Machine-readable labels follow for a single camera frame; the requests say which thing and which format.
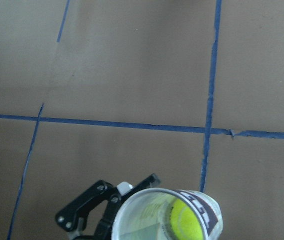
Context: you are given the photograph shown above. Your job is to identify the right gripper black finger can side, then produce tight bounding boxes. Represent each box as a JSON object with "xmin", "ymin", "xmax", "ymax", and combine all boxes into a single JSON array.
[{"xmin": 55, "ymin": 173, "xmax": 161, "ymax": 240}]

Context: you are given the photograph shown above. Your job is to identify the clear tennis ball can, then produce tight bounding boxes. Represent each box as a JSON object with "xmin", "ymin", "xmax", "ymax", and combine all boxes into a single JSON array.
[{"xmin": 111, "ymin": 188, "xmax": 224, "ymax": 240}]

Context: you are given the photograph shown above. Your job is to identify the yellow Roland Garros tennis ball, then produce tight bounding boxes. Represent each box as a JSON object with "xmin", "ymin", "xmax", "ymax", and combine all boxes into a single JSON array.
[{"xmin": 169, "ymin": 199, "xmax": 204, "ymax": 240}]

